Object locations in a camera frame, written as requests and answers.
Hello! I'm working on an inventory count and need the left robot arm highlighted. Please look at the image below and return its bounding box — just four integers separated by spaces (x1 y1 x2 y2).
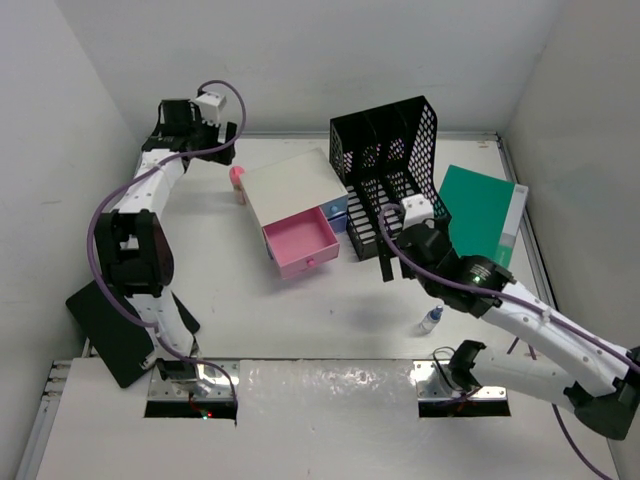
92 92 238 358

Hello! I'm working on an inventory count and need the green notebook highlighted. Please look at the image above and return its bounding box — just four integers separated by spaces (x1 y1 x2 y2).
439 165 529 268

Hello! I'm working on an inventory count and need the metal base plate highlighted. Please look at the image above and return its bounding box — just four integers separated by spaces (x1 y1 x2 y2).
147 359 240 402
411 360 508 404

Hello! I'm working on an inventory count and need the small clear dropper bottle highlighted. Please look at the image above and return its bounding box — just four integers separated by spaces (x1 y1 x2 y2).
419 305 444 334

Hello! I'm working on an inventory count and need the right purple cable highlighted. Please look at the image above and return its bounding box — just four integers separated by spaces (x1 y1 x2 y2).
378 202 640 480

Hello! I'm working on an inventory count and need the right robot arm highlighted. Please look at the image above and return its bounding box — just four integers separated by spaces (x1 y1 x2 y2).
378 219 639 441

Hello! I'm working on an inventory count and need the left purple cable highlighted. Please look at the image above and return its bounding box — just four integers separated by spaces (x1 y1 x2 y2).
87 79 247 406

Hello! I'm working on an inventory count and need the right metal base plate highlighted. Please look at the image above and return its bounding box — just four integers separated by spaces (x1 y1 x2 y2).
411 360 508 404

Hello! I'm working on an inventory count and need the blue pulled-out drawer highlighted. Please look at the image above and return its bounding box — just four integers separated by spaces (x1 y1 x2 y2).
321 196 348 234

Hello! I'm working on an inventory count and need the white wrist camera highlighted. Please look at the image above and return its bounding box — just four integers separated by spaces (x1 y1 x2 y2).
193 92 227 126
401 194 435 229

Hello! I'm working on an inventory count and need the black notebook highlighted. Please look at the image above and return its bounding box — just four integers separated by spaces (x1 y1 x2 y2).
66 281 200 388

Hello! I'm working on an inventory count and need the black mesh file organizer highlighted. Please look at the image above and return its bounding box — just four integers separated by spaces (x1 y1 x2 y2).
329 96 451 261

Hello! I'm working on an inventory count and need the white drawer organizer box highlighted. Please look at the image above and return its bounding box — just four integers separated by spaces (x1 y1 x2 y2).
241 148 348 259

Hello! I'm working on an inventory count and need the purple cable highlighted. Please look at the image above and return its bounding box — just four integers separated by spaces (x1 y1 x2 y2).
87 79 247 406
378 202 640 480

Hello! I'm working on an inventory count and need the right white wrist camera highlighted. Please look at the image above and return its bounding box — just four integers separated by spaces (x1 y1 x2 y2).
401 194 435 229

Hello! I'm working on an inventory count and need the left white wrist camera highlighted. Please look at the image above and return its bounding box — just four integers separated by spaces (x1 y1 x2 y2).
193 92 227 126

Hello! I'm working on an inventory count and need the pink capped glue stick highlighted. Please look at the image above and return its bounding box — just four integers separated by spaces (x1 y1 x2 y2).
229 166 246 205

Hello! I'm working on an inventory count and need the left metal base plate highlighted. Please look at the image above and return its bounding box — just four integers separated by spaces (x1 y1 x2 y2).
147 359 240 402

